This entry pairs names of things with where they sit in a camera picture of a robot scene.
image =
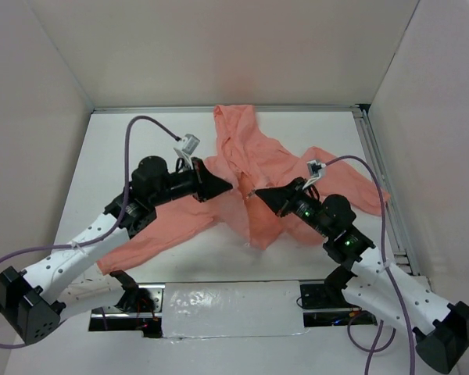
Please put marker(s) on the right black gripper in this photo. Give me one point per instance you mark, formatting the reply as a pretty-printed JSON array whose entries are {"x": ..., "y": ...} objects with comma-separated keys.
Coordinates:
[{"x": 277, "y": 198}]

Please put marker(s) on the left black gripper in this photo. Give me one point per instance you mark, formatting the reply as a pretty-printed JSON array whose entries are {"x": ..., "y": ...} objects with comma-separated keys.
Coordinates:
[{"x": 209, "y": 185}]

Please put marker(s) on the pink jacket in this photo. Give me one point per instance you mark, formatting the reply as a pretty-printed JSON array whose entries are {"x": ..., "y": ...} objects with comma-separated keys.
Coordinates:
[{"x": 249, "y": 160}]

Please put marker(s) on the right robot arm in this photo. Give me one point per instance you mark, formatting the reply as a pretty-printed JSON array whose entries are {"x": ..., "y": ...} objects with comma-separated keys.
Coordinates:
[{"x": 438, "y": 329}]

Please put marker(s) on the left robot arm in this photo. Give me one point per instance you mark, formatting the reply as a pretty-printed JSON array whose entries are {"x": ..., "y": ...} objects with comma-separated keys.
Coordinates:
[{"x": 38, "y": 299}]

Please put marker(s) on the white front cover panel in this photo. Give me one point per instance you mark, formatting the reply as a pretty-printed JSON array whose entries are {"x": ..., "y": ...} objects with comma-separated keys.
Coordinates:
[{"x": 232, "y": 310}]

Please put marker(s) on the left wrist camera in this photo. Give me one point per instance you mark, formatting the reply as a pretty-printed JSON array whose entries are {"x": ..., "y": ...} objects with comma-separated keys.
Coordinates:
[{"x": 185, "y": 148}]

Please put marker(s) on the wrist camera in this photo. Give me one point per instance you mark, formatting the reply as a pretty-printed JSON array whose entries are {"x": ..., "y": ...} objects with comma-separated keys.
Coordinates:
[
  {"x": 316, "y": 170},
  {"x": 185, "y": 148}
]

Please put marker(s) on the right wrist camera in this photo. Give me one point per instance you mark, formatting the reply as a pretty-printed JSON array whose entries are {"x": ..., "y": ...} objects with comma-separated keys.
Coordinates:
[{"x": 316, "y": 170}]

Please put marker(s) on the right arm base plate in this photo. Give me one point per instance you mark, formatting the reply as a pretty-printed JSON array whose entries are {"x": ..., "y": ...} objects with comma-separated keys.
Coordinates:
[{"x": 323, "y": 306}]

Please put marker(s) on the aluminium frame rail right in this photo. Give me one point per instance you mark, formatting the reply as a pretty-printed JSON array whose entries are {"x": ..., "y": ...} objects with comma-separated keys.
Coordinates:
[{"x": 395, "y": 227}]

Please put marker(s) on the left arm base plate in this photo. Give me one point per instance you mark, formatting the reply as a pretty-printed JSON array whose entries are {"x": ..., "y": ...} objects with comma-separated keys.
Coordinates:
[{"x": 142, "y": 314}]

